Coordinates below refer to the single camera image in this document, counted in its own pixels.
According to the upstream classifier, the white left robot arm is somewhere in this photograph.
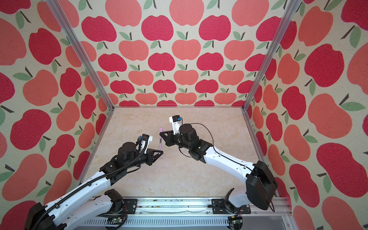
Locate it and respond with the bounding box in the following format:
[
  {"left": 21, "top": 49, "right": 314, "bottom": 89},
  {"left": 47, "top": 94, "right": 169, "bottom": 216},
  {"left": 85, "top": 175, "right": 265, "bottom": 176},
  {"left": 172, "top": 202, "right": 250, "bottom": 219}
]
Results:
[{"left": 25, "top": 139, "right": 163, "bottom": 230}]

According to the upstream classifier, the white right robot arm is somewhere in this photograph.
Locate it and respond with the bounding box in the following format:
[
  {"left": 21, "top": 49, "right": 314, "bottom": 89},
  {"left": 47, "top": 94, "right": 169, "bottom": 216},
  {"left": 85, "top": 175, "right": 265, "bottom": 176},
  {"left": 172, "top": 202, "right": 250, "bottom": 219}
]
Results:
[{"left": 160, "top": 130, "right": 278, "bottom": 213}]

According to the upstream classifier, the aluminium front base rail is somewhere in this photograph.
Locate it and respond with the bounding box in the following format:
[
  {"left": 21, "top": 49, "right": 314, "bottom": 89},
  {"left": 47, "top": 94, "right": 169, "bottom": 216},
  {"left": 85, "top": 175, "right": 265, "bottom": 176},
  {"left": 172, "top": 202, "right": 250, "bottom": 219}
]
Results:
[{"left": 73, "top": 197, "right": 297, "bottom": 230}]

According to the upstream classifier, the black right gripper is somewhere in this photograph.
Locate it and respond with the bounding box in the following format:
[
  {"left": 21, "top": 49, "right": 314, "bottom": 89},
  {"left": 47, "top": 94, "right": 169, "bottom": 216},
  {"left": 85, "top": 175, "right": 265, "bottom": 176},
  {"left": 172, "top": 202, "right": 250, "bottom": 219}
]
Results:
[{"left": 158, "top": 129, "right": 190, "bottom": 153}]

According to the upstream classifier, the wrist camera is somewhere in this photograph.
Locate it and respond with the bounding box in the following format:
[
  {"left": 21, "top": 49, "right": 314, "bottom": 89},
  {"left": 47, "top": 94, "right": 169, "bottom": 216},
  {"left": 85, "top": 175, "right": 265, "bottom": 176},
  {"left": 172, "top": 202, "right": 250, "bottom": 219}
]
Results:
[
  {"left": 138, "top": 134, "right": 153, "bottom": 154},
  {"left": 169, "top": 115, "right": 183, "bottom": 135}
]

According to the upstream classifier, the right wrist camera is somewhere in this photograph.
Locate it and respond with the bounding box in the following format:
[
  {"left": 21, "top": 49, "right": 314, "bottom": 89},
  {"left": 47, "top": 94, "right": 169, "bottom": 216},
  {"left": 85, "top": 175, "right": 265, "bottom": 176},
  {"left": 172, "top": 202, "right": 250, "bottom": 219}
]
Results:
[{"left": 169, "top": 115, "right": 183, "bottom": 135}]

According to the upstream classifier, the pink pen cap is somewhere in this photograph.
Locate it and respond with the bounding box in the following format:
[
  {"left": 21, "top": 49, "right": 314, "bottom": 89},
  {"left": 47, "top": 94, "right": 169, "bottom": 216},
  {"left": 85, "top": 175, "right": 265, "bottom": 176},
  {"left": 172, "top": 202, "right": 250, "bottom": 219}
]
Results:
[{"left": 159, "top": 127, "right": 163, "bottom": 143}]

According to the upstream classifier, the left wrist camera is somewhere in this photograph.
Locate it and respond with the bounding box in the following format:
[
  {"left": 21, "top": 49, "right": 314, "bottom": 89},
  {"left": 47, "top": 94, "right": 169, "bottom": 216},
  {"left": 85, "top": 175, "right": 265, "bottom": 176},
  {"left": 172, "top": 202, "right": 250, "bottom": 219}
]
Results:
[{"left": 138, "top": 134, "right": 153, "bottom": 154}]

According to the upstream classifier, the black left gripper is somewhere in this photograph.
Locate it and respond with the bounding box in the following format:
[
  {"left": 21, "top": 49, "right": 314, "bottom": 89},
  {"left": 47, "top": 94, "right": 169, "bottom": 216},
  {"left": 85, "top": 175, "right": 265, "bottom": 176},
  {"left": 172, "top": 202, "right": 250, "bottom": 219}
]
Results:
[{"left": 125, "top": 148, "right": 163, "bottom": 169}]

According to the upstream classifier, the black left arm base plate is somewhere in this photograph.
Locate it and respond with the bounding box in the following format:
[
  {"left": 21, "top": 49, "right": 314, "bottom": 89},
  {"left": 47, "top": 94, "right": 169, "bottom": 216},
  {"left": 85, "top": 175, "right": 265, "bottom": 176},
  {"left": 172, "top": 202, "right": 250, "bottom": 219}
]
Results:
[{"left": 112, "top": 198, "right": 138, "bottom": 214}]

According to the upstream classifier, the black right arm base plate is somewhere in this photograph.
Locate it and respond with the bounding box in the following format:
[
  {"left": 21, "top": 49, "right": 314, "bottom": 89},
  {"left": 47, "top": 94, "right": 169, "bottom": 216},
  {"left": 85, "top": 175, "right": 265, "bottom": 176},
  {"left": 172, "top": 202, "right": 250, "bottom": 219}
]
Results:
[{"left": 209, "top": 199, "right": 252, "bottom": 215}]

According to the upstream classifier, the aluminium right rear corner post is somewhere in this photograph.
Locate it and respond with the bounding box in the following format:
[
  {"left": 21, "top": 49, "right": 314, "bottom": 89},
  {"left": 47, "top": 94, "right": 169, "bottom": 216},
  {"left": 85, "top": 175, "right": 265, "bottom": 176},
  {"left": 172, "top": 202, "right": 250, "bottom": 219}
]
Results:
[{"left": 241, "top": 0, "right": 301, "bottom": 114}]

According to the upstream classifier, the aluminium left rear corner post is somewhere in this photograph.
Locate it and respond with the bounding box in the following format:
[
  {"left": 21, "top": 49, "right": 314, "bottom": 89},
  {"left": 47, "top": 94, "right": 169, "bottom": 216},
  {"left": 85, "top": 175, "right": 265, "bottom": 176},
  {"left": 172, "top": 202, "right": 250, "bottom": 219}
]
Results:
[{"left": 46, "top": 1, "right": 115, "bottom": 112}]

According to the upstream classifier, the aluminium corner post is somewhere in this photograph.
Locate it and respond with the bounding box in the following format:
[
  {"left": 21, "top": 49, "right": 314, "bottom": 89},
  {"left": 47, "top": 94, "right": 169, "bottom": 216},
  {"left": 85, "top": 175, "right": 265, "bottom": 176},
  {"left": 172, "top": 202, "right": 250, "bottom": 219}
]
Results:
[
  {"left": 46, "top": 1, "right": 115, "bottom": 112},
  {"left": 241, "top": 0, "right": 301, "bottom": 114}
]

